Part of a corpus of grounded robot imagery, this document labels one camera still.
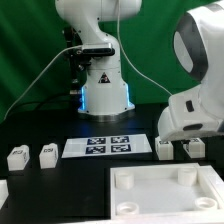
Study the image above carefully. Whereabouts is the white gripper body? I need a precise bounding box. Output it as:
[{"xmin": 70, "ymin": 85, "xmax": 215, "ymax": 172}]
[{"xmin": 157, "ymin": 86, "xmax": 224, "ymax": 142}]

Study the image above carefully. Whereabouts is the white square tabletop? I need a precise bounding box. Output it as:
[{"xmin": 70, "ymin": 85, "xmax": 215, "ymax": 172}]
[{"xmin": 110, "ymin": 163, "xmax": 224, "ymax": 224}]

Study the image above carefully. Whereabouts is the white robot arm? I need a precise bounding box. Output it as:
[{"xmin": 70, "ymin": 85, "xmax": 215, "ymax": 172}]
[{"xmin": 55, "ymin": 0, "xmax": 224, "ymax": 141}]

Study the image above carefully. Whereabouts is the white fiducial marker sheet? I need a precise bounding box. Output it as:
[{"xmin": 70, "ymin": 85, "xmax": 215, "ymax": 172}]
[{"xmin": 62, "ymin": 134, "xmax": 152, "ymax": 158}]

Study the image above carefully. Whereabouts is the grey depth camera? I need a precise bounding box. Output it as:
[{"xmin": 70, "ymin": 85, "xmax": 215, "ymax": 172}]
[{"xmin": 81, "ymin": 43, "xmax": 115, "ymax": 56}]

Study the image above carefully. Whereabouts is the black camera stand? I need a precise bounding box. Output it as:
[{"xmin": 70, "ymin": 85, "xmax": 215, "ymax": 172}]
[{"xmin": 62, "ymin": 27, "xmax": 90, "ymax": 113}]

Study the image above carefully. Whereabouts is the white camera cable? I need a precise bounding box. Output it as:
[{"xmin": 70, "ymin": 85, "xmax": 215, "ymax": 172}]
[{"xmin": 3, "ymin": 45, "xmax": 84, "ymax": 122}]

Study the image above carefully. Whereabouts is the black cable on table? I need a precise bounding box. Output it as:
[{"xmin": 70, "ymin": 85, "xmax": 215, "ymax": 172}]
[{"xmin": 6, "ymin": 93, "xmax": 81, "ymax": 118}]

